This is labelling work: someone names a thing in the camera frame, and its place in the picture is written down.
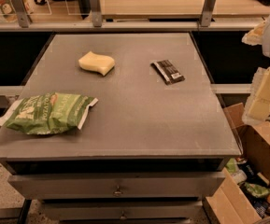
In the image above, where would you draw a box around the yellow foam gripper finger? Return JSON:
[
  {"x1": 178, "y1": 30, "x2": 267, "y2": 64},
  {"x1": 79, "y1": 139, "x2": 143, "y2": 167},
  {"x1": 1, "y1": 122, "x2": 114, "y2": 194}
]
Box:
[{"x1": 242, "y1": 66, "x2": 270, "y2": 125}]

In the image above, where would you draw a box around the green jalapeno chip bag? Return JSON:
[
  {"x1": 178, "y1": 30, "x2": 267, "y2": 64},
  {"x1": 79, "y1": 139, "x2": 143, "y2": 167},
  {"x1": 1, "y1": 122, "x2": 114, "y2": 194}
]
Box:
[{"x1": 0, "y1": 92, "x2": 98, "y2": 135}]

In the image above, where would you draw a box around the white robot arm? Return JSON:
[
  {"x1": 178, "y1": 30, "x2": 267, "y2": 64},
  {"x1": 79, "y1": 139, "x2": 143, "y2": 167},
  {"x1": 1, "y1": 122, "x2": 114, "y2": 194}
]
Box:
[{"x1": 242, "y1": 15, "x2": 270, "y2": 125}]

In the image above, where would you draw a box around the cardboard box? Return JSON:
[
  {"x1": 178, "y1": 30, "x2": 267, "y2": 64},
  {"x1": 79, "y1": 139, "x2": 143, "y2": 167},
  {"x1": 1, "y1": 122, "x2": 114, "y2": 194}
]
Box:
[{"x1": 205, "y1": 103, "x2": 270, "y2": 224}]

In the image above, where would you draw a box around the dark bottle in box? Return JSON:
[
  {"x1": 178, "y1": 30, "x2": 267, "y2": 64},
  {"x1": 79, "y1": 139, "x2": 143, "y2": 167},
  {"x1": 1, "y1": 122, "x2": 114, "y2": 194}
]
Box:
[{"x1": 235, "y1": 158, "x2": 270, "y2": 187}]

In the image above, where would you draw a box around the black snack bar wrapper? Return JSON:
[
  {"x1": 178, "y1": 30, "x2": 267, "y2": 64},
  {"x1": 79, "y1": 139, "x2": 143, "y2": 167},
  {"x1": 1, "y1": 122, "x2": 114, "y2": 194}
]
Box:
[{"x1": 151, "y1": 60, "x2": 185, "y2": 85}]

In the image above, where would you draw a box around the green packet in box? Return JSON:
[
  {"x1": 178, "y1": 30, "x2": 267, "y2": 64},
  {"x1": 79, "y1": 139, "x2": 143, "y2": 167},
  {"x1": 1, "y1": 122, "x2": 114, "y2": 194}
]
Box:
[{"x1": 244, "y1": 182, "x2": 270, "y2": 199}]

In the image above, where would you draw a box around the upper grey drawer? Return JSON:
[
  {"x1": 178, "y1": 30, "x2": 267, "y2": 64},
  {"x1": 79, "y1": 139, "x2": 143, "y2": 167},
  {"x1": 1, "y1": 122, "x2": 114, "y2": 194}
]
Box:
[{"x1": 8, "y1": 172, "x2": 224, "y2": 200}]

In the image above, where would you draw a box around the grey drawer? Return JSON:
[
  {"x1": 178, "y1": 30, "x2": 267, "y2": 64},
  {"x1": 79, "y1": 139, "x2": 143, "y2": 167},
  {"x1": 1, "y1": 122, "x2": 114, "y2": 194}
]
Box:
[
  {"x1": 8, "y1": 172, "x2": 224, "y2": 200},
  {"x1": 42, "y1": 201, "x2": 202, "y2": 220}
]

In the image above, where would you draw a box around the lower grey drawer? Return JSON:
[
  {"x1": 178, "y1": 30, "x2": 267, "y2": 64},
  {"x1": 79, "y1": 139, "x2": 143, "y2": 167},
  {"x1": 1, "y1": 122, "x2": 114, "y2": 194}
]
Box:
[{"x1": 42, "y1": 201, "x2": 202, "y2": 220}]

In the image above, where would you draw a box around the yellow sponge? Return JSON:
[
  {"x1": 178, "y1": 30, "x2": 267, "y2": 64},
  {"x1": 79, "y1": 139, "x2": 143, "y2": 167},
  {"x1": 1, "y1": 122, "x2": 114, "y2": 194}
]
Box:
[{"x1": 78, "y1": 51, "x2": 115, "y2": 76}]

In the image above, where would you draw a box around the right metal bracket post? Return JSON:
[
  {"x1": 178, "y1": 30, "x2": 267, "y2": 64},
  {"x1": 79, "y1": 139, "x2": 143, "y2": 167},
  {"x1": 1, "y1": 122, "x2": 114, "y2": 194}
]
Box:
[{"x1": 199, "y1": 0, "x2": 216, "y2": 27}]

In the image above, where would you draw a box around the metal bracket post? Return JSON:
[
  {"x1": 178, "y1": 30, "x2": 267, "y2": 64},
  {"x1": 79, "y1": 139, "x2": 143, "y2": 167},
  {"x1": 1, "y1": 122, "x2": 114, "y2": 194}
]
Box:
[
  {"x1": 90, "y1": 0, "x2": 103, "y2": 27},
  {"x1": 199, "y1": 0, "x2": 216, "y2": 27},
  {"x1": 11, "y1": 0, "x2": 31, "y2": 28}
]

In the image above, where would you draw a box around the middle metal bracket post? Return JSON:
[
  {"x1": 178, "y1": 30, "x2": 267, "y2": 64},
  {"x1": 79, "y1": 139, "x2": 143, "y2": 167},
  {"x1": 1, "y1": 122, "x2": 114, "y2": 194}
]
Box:
[{"x1": 90, "y1": 0, "x2": 103, "y2": 27}]

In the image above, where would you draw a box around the left metal bracket post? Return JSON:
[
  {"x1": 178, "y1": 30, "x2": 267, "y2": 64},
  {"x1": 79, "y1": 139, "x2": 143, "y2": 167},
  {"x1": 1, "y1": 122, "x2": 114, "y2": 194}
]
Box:
[{"x1": 11, "y1": 0, "x2": 31, "y2": 28}]

